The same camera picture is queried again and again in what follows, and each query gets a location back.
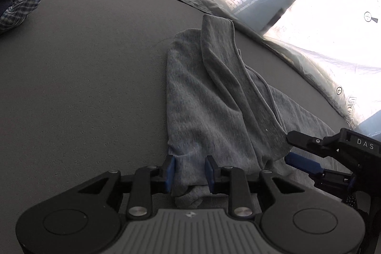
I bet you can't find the blue plaid shirt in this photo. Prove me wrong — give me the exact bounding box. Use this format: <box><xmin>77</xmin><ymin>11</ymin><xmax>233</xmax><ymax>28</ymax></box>
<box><xmin>0</xmin><ymin>0</ymin><xmax>41</xmax><ymax>34</ymax></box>

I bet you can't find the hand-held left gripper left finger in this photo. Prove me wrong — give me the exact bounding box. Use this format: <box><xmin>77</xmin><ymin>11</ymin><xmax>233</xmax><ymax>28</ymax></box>
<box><xmin>77</xmin><ymin>155</ymin><xmax>176</xmax><ymax>219</ymax></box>

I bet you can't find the grey t-shirt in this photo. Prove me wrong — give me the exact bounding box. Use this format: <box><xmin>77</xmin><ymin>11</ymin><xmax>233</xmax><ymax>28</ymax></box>
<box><xmin>165</xmin><ymin>14</ymin><xmax>358</xmax><ymax>210</ymax></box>

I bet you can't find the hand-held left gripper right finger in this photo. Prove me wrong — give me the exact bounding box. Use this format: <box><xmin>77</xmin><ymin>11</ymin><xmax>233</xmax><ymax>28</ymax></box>
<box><xmin>205</xmin><ymin>155</ymin><xmax>304</xmax><ymax>218</ymax></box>

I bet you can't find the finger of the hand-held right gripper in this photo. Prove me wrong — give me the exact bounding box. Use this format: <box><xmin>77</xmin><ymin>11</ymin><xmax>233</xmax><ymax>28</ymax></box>
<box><xmin>286</xmin><ymin>130</ymin><xmax>343</xmax><ymax>158</ymax></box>
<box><xmin>284</xmin><ymin>152</ymin><xmax>355</xmax><ymax>201</ymax></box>

